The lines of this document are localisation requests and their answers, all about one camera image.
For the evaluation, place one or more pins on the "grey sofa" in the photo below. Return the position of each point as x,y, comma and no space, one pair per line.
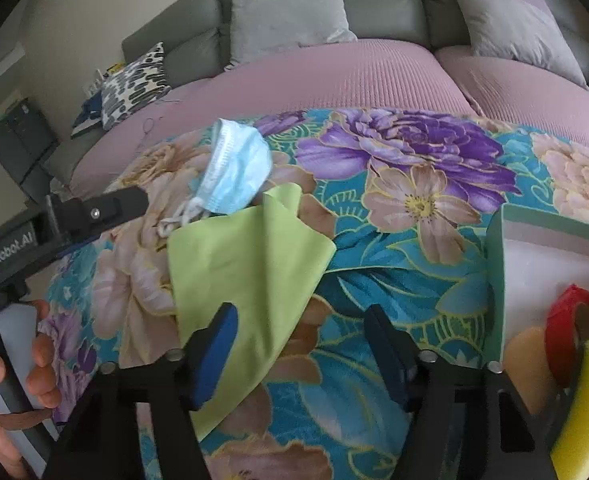
184,45

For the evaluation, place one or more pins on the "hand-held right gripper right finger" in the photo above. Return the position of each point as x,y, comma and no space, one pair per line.
389,360

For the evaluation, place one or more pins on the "orange egg-shaped sponge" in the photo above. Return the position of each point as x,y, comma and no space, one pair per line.
526,360

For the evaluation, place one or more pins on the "teal box lid tray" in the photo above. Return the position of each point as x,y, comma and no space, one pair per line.
534,270

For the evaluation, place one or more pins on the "red tape roll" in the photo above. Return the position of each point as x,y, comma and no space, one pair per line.
556,330

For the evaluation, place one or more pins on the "white and yellow booklet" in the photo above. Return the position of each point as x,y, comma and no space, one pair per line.
107,72

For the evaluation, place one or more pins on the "grey and pink pillow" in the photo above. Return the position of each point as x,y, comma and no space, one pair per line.
514,25

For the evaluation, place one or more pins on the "floral blanket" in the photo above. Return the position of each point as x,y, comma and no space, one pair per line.
414,270

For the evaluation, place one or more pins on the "blue face mask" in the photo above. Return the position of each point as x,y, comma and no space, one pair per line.
234,170

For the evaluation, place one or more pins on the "light green cloth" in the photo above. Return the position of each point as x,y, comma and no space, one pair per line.
254,270

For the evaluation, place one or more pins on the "pink sofa seat cover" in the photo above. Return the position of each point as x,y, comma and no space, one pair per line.
324,75
524,90

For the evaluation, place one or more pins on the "plain grey pillow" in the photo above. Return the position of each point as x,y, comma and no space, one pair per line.
289,15

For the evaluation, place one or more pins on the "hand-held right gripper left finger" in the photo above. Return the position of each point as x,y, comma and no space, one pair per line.
219,355

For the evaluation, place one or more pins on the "dark grey cabinet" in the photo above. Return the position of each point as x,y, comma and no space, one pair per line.
24,135

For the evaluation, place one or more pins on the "white pillow with dark print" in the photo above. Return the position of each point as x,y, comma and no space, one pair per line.
132,85

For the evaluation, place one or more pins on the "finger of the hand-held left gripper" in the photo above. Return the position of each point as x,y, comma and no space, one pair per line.
99,212

